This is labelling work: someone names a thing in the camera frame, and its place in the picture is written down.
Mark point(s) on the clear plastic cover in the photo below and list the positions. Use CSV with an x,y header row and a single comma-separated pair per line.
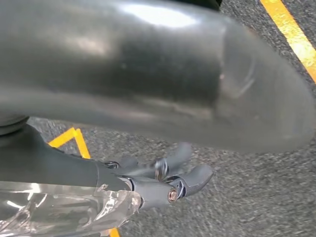
x,y
62,212

